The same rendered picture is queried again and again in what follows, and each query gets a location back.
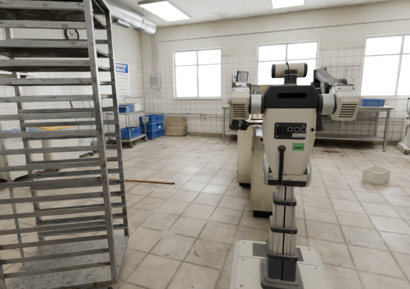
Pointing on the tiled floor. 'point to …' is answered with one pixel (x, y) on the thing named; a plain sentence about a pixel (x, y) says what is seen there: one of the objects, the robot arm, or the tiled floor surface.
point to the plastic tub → (376, 175)
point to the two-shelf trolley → (129, 124)
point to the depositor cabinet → (244, 156)
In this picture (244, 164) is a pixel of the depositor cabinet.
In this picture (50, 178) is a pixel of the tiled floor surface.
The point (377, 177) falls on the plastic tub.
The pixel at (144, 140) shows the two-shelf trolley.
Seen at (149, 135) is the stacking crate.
